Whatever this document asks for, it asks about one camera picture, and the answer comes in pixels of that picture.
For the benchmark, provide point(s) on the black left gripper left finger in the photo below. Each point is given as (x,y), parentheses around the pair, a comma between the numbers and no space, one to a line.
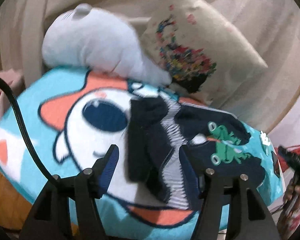
(49,217)

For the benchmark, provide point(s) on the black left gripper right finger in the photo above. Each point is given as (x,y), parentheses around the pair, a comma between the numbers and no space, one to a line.
(248,217)

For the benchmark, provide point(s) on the navy striped frog pants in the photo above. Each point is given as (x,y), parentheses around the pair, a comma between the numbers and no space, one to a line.
(167,140)

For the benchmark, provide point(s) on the turquoise cartoon fleece blanket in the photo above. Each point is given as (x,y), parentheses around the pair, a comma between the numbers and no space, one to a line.
(69,118)

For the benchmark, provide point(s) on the cream floral print pillow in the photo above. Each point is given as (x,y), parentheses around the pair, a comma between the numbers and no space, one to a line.
(204,53)

